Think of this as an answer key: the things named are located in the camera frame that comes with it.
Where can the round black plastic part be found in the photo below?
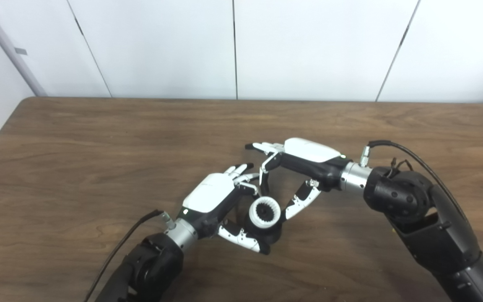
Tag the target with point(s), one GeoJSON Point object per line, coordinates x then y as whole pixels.
{"type": "Point", "coordinates": [273, 235]}

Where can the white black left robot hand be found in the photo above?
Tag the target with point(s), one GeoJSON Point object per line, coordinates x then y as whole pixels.
{"type": "Point", "coordinates": [210, 195]}

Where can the grey metal corner post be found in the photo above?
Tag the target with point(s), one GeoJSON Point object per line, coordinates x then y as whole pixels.
{"type": "Point", "coordinates": [4, 46]}

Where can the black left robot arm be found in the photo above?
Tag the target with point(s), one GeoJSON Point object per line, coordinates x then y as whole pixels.
{"type": "Point", "coordinates": [153, 266]}

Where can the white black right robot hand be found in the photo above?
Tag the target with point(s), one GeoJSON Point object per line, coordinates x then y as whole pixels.
{"type": "Point", "coordinates": [308, 151]}

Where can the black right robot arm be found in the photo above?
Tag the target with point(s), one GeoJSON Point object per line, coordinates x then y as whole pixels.
{"type": "Point", "coordinates": [430, 235]}

